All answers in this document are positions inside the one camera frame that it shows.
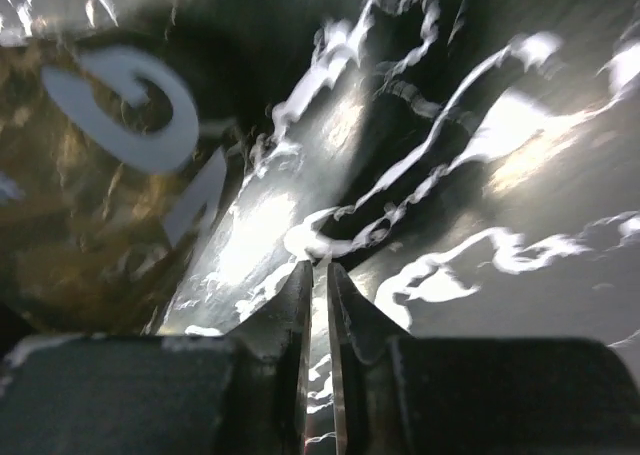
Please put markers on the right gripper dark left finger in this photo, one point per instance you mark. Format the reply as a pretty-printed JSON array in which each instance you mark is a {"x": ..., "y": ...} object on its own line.
[{"x": 240, "y": 393}]

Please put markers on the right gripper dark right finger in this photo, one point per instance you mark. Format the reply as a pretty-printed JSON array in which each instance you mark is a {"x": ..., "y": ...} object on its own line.
[{"x": 399, "y": 394}]

